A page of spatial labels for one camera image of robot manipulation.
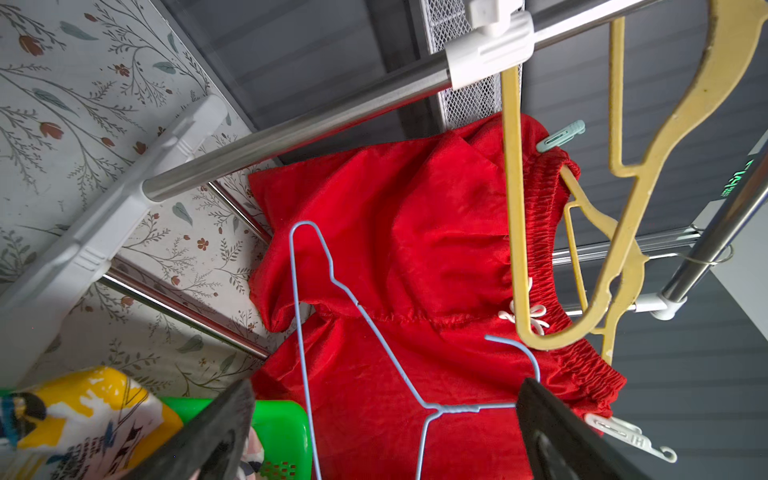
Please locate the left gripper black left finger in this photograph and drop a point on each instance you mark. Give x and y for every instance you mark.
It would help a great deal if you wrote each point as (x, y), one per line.
(210, 445)

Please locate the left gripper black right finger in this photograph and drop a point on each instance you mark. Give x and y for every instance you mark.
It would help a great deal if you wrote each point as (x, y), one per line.
(559, 445)

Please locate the blue yellow white printed shorts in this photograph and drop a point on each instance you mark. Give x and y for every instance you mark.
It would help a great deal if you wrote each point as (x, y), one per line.
(91, 424)

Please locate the light blue wire hanger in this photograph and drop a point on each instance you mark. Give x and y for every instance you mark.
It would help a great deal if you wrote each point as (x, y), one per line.
(435, 410)

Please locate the red shorts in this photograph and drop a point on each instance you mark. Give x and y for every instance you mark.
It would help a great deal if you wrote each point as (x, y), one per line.
(418, 230)

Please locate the yellow hanger of printed shorts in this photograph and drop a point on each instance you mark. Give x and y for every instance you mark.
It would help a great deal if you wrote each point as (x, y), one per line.
(671, 93)

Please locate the white clothespin on red shorts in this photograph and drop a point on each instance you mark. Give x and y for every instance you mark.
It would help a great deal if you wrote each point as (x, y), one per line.
(631, 435)

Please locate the yellow hanger of red shorts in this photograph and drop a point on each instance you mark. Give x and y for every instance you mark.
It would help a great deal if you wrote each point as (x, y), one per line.
(588, 258)

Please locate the green plastic basket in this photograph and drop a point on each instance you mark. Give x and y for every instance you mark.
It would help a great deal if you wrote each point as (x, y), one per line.
(280, 426)

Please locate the steel clothes rack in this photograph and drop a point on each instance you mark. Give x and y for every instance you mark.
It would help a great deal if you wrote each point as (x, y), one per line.
(34, 306)

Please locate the green clothespin on rack top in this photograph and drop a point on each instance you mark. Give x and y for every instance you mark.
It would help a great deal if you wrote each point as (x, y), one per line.
(561, 137)

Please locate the white wire mesh basket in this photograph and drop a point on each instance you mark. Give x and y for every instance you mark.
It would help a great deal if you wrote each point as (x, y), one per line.
(481, 39)

